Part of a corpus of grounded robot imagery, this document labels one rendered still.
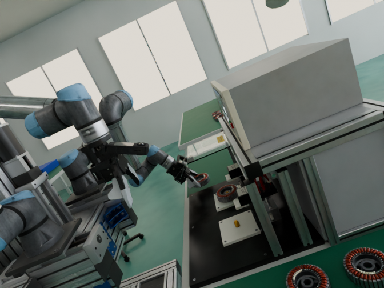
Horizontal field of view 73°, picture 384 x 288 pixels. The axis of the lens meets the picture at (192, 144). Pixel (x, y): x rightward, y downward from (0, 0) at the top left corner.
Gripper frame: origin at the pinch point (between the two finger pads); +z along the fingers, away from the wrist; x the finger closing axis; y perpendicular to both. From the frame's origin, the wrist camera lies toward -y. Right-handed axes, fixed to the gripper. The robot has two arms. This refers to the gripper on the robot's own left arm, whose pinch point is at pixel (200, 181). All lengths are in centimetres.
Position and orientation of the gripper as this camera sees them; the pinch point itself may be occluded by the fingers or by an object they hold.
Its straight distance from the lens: 152.2
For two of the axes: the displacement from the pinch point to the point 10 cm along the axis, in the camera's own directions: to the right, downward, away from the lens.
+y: -6.1, 7.6, 2.4
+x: 0.0, 3.0, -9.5
